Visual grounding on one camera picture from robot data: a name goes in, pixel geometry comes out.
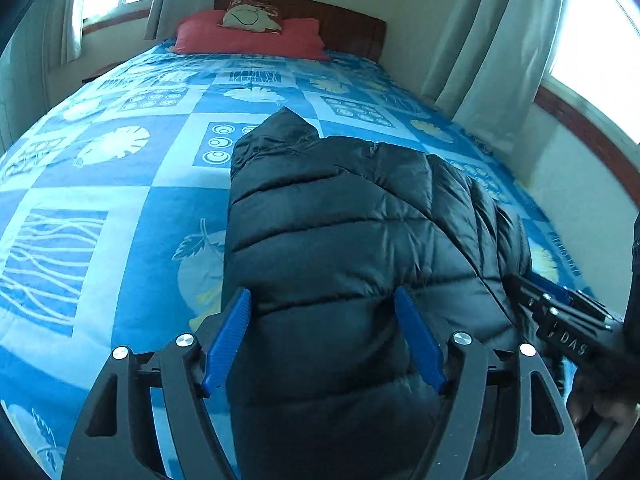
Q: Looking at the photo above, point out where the dark wooden nightstand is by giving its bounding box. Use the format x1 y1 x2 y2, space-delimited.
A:
80 60 122 86

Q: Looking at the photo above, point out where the red pillow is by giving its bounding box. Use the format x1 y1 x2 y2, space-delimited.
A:
171 9 331 61

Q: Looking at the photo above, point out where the cream printed cushion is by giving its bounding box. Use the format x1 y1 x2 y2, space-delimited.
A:
217 0 286 34

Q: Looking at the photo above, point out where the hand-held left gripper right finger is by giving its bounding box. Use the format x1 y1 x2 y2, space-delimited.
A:
394 286 588 480

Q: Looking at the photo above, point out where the dark wooden headboard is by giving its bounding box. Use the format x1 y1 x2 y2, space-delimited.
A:
214 0 388 63

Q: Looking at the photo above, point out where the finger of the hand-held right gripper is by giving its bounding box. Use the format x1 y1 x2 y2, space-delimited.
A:
510 274 616 322
515 290 561 341

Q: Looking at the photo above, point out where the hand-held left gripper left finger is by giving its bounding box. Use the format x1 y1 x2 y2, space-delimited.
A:
61 287 252 480

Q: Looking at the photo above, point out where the black puffer jacket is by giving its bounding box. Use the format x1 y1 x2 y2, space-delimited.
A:
222 106 533 480

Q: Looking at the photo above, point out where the person's right hand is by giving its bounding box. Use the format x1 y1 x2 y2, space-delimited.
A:
570 375 636 436

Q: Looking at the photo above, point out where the blue patterned bed sheet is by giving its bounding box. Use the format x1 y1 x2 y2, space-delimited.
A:
0 35 583 480

